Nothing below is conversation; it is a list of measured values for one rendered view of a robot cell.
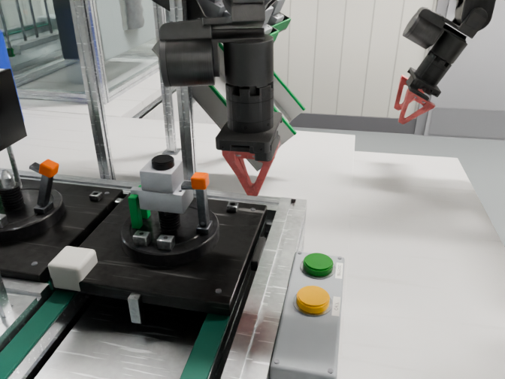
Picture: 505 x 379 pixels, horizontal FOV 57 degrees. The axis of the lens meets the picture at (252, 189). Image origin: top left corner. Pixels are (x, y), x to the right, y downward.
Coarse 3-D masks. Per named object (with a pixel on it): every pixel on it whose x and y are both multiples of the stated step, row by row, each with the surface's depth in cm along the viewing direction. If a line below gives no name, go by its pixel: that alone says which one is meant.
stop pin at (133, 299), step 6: (132, 294) 57; (138, 294) 57; (132, 300) 56; (138, 300) 56; (132, 306) 57; (138, 306) 57; (132, 312) 57; (138, 312) 57; (132, 318) 58; (138, 318) 57
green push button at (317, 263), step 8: (312, 256) 63; (320, 256) 63; (328, 256) 63; (304, 264) 61; (312, 264) 61; (320, 264) 61; (328, 264) 61; (312, 272) 61; (320, 272) 60; (328, 272) 61
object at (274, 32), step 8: (152, 0) 75; (160, 0) 74; (168, 0) 74; (192, 0) 72; (168, 8) 74; (192, 8) 73; (200, 8) 72; (192, 16) 73; (200, 16) 73; (272, 32) 82
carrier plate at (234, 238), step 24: (120, 216) 72; (216, 216) 72; (240, 216) 72; (264, 216) 73; (96, 240) 66; (120, 240) 66; (240, 240) 66; (96, 264) 61; (120, 264) 61; (144, 264) 61; (192, 264) 61; (216, 264) 61; (240, 264) 61; (96, 288) 58; (120, 288) 57; (144, 288) 57; (168, 288) 57; (192, 288) 57; (216, 288) 57; (216, 312) 56
